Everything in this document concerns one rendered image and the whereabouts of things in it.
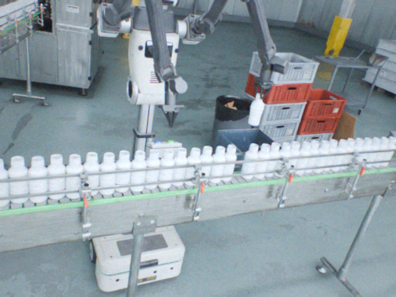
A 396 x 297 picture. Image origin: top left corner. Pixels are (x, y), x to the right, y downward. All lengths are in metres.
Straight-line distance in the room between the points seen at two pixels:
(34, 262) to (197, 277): 1.03
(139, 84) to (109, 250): 1.00
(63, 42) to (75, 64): 0.29
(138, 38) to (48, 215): 0.93
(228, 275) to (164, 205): 1.22
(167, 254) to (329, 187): 1.03
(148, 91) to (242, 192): 0.72
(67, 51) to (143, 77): 3.19
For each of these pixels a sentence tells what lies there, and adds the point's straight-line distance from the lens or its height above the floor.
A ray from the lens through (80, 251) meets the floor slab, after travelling 2.69.
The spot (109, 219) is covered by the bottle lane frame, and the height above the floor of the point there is 0.90.
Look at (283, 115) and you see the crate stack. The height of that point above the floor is 0.53.
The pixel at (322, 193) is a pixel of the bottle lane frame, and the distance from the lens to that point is 2.04.
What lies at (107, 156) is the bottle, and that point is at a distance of 1.38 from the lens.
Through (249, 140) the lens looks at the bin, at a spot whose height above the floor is 0.87.
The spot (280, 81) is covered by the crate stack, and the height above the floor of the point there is 0.92.
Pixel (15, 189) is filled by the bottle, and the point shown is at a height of 1.06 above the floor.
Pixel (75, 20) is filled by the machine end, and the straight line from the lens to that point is 4.96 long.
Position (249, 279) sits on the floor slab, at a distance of 2.68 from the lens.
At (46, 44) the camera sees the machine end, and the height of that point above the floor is 0.62.
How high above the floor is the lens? 1.84
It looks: 26 degrees down
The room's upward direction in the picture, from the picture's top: 11 degrees clockwise
